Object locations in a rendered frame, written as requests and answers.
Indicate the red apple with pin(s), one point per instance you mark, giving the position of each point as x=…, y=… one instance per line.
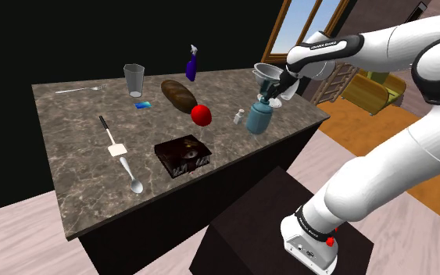
x=201, y=115

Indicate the brown bread loaf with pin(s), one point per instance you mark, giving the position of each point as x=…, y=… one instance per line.
x=178, y=96

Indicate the blue spray bottle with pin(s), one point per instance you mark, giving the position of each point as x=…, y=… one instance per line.
x=191, y=70

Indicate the wooden framed window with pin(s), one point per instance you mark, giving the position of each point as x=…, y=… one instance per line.
x=299, y=23

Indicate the dark robot stand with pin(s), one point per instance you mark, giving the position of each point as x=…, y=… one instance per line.
x=257, y=221

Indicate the yellow armchair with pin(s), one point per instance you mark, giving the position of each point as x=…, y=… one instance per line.
x=372, y=91

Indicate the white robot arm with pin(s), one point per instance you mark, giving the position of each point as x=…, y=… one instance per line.
x=387, y=167

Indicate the orange rug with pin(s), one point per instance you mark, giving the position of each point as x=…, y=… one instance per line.
x=379, y=125

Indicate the wooden ladder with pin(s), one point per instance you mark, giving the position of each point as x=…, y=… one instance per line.
x=334, y=85

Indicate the teal bottle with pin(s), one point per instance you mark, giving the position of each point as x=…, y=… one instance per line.
x=258, y=118

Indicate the grey glass cup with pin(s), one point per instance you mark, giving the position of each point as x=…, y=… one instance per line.
x=134, y=78

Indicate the blue card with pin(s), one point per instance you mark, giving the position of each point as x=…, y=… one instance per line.
x=143, y=105

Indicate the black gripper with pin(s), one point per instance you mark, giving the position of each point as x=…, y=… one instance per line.
x=283, y=83

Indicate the grey bowl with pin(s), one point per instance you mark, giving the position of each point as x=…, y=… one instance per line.
x=266, y=73

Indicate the dark book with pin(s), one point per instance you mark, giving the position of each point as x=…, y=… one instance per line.
x=181, y=154

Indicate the silver fork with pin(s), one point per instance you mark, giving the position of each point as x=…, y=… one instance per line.
x=78, y=90

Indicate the silver spoon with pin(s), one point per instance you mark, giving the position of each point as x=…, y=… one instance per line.
x=136, y=186

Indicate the white salt shaker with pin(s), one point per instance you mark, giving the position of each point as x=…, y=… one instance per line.
x=238, y=117

